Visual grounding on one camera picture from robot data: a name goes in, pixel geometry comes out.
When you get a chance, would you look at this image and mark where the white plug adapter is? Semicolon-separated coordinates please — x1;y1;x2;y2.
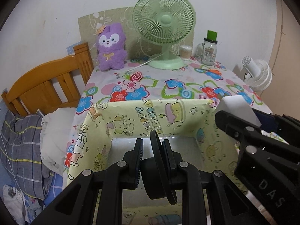
214;95;261;127

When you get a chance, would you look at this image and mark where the black round object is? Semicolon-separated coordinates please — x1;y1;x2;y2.
141;130;177;205

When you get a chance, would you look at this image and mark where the beige door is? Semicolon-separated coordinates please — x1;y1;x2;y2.
260;0;299;119

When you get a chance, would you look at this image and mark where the yellow patterned storage box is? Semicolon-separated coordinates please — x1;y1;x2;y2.
66;98;249;225

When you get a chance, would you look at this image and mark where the white standing fan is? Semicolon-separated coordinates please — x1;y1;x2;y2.
241;56;273;92

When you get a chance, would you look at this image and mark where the floral tablecloth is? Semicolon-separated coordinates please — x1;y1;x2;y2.
61;56;274;188

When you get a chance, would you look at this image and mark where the white pillow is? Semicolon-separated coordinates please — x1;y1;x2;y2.
40;108;76;176

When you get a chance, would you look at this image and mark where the glass jar green lid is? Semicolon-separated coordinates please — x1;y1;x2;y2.
195;31;218;66

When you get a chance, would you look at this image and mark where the cotton swab container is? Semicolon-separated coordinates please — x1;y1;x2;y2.
179;45;192;60

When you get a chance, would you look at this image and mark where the wooden bed headboard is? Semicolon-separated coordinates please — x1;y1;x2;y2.
1;42;94;116

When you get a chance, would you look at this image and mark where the purple plush toy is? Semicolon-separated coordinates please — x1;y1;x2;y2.
96;23;128;71

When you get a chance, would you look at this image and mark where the plaid grey pillow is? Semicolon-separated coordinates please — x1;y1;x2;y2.
1;111;54;200

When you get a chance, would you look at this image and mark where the green desk fan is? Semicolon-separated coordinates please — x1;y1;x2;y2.
132;0;196;70

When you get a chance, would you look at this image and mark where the beige patterned board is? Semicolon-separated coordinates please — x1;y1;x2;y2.
77;6;195;63

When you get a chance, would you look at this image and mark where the green fan power cord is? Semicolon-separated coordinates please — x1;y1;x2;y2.
121;52;165;76

